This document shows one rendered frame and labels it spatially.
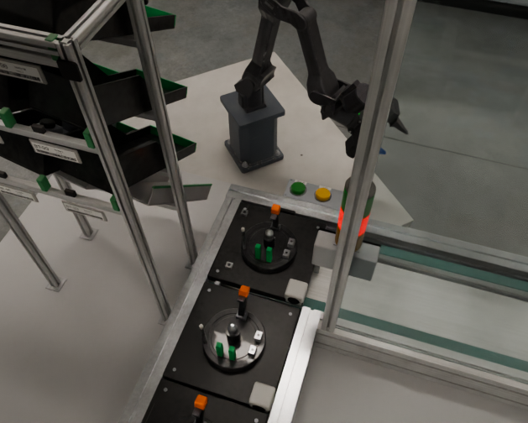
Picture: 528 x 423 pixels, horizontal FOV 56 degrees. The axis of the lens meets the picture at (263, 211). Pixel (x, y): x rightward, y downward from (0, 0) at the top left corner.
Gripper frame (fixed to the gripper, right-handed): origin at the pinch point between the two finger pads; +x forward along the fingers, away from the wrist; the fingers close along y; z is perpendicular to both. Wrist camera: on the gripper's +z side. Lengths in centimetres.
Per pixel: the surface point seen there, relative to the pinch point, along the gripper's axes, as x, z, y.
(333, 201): -3.3, 10.8, -18.8
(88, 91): -69, 48, 11
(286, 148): -10.5, -19.3, -32.8
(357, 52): 65, -201, -73
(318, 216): -6.6, 16.1, -21.3
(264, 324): -17, 48, -29
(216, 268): -28, 34, -35
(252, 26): 2, -228, -109
